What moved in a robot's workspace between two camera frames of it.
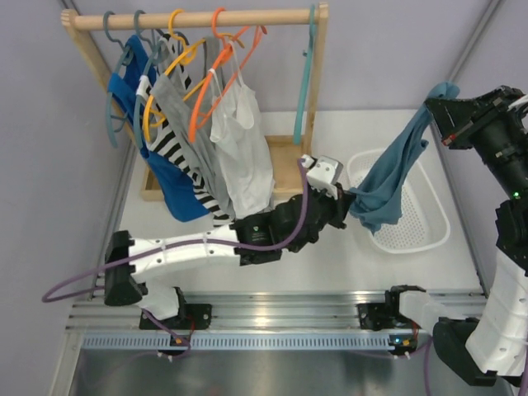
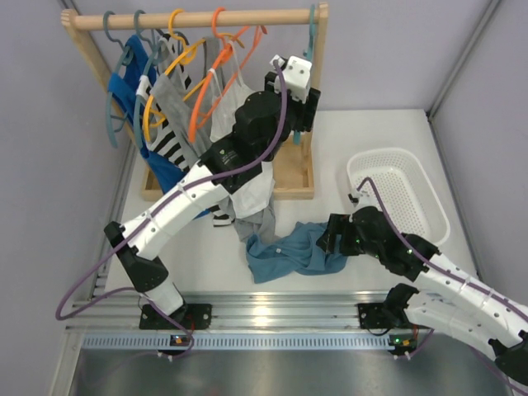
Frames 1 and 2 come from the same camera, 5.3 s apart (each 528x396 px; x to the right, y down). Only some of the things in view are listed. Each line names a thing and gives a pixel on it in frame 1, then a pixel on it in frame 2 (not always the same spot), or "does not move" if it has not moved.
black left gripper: x=341 y=207 -> x=309 y=110
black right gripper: x=456 y=119 -> x=339 y=223
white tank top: x=237 y=129 does not move
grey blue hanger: x=126 y=58 does not move
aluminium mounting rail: x=286 y=309 does not move
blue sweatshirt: x=379 y=202 -> x=297 y=250
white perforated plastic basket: x=422 y=223 does not move
